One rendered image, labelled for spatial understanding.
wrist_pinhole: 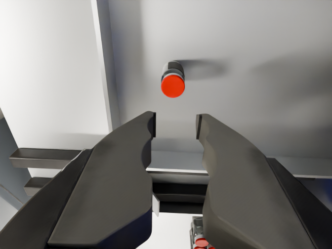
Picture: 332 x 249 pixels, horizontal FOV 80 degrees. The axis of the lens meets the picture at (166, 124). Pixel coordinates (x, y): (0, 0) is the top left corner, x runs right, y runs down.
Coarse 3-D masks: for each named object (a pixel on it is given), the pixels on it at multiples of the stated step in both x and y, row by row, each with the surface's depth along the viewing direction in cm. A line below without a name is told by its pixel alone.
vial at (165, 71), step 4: (180, 64) 20; (164, 68) 19; (172, 68) 18; (164, 72) 18; (168, 72) 18; (172, 72) 18; (176, 72) 18; (180, 72) 18; (164, 76) 18; (180, 76) 17; (184, 80) 18
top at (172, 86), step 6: (168, 78) 17; (174, 78) 17; (180, 78) 17; (162, 84) 17; (168, 84) 17; (174, 84) 17; (180, 84) 17; (162, 90) 17; (168, 90) 17; (174, 90) 17; (180, 90) 17; (168, 96) 17; (174, 96) 17
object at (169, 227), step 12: (168, 204) 29; (180, 204) 30; (192, 204) 30; (156, 216) 34; (168, 216) 34; (180, 216) 34; (156, 228) 36; (168, 228) 36; (180, 228) 36; (156, 240) 38; (168, 240) 38; (180, 240) 38
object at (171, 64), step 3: (168, 63) 20; (171, 63) 19; (174, 63) 19; (177, 63) 20; (168, 66) 19; (171, 66) 18; (174, 66) 18; (177, 66) 19; (180, 66) 19; (180, 69) 18; (183, 72) 19
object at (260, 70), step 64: (128, 0) 18; (192, 0) 18; (256, 0) 17; (320, 0) 17; (128, 64) 21; (192, 64) 20; (256, 64) 20; (320, 64) 20; (192, 128) 25; (256, 128) 24; (320, 128) 24
